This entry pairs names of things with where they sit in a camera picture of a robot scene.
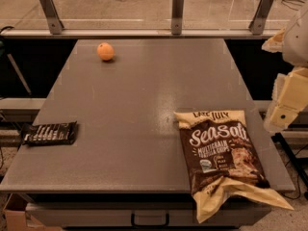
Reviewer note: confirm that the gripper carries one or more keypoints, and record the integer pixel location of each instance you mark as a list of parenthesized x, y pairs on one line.
[(296, 43)]

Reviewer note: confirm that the brown sea salt chip bag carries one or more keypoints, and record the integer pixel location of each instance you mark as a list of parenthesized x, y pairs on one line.
[(222, 161)]

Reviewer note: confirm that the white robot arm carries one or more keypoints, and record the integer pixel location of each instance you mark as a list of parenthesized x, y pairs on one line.
[(295, 42)]

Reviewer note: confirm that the black stand leg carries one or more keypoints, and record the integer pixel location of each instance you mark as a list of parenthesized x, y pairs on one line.
[(299, 164)]

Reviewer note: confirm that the orange fruit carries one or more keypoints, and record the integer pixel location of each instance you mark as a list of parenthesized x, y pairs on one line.
[(105, 51)]

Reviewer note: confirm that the black snack bar wrapper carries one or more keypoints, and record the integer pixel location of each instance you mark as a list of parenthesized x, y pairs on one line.
[(49, 134)]

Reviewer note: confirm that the cardboard box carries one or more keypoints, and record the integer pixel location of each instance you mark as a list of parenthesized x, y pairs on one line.
[(18, 220)]

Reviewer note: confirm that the right metal bracket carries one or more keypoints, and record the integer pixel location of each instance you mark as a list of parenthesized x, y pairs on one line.
[(257, 25)]

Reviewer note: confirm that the metal bracket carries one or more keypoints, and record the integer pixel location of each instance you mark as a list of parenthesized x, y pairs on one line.
[(53, 21), (177, 16), (257, 25)]

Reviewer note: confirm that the middle metal bracket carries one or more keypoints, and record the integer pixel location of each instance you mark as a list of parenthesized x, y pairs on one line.
[(177, 16)]

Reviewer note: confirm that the metal rail beam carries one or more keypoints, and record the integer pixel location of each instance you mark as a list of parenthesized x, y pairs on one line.
[(134, 34)]

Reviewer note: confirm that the left metal bracket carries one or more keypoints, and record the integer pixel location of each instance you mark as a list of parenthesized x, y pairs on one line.
[(53, 21)]

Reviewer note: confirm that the grey drawer with black handle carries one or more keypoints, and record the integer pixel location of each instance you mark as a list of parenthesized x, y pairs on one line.
[(232, 214)]

